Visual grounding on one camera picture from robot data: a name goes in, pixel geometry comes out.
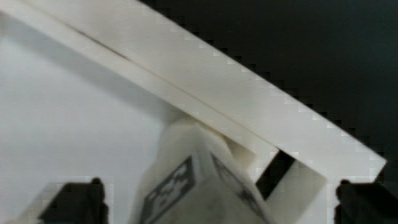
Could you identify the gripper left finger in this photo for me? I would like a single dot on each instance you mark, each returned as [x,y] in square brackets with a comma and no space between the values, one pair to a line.
[77,206]

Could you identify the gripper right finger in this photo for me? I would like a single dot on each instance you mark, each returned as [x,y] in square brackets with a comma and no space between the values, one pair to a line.
[368,204]

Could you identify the white leg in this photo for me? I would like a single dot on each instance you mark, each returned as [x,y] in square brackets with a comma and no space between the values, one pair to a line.
[196,189]

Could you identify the white square table top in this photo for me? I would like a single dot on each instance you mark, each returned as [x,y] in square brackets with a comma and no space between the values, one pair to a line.
[105,73]

